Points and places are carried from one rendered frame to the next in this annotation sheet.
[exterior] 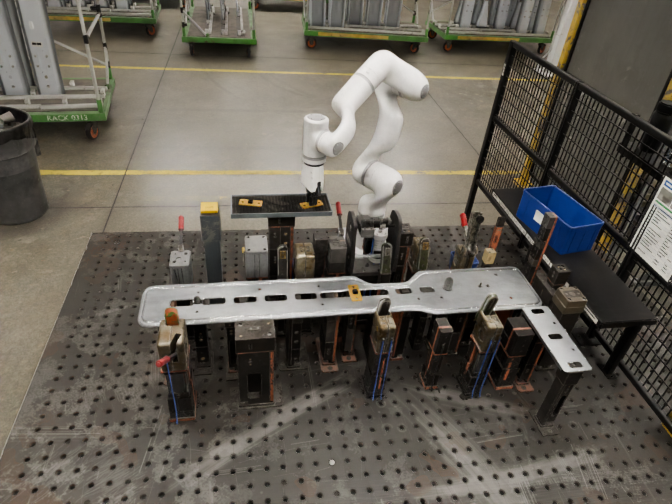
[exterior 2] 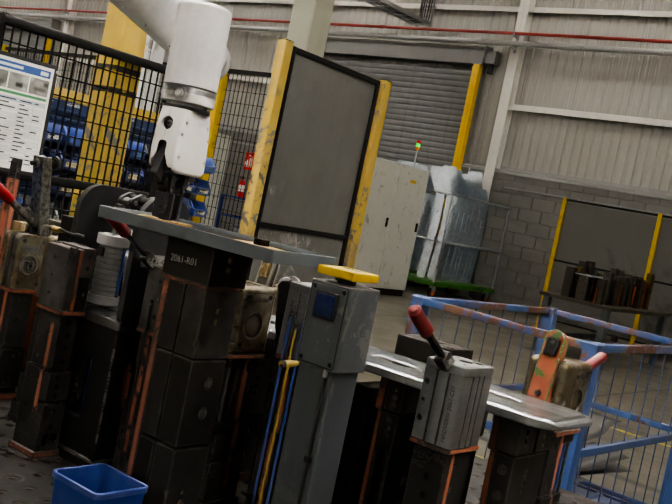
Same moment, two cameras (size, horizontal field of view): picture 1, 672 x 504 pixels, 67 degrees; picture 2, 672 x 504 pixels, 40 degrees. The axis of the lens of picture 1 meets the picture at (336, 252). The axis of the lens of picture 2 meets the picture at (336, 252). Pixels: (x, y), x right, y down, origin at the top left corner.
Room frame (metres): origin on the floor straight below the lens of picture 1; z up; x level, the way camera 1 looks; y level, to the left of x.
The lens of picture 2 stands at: (2.36, 1.40, 1.24)
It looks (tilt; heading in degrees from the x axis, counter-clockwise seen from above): 3 degrees down; 230
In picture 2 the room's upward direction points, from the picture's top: 12 degrees clockwise
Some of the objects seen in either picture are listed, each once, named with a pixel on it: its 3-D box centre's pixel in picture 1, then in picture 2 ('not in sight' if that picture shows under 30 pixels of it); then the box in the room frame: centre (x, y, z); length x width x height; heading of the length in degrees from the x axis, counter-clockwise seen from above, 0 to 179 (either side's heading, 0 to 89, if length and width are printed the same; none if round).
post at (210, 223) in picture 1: (213, 258); (313, 445); (1.55, 0.47, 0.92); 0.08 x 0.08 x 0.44; 13
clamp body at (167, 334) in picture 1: (178, 372); (538, 460); (1.02, 0.45, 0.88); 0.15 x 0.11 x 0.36; 13
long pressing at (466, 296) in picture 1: (349, 295); (245, 315); (1.32, -0.06, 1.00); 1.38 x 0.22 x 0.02; 103
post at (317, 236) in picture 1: (317, 277); not in sight; (1.52, 0.06, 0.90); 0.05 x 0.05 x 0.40; 13
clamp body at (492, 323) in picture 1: (478, 354); not in sight; (1.22, -0.52, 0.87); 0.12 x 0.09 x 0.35; 13
